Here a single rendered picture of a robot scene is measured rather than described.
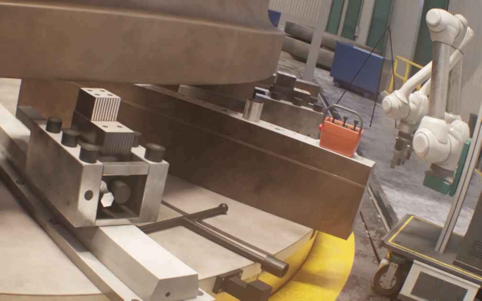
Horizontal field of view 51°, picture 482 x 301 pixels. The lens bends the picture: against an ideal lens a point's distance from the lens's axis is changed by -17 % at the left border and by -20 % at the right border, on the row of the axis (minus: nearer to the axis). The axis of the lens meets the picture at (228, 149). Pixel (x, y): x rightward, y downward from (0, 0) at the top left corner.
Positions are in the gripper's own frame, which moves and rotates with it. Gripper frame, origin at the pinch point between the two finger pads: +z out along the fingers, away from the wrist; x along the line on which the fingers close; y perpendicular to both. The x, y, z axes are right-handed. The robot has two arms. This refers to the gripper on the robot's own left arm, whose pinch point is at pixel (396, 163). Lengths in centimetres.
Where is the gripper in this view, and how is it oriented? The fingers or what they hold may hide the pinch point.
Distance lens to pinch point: 306.2
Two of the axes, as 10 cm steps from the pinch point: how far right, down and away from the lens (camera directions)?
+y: -8.3, -3.4, 4.5
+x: -5.0, 0.9, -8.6
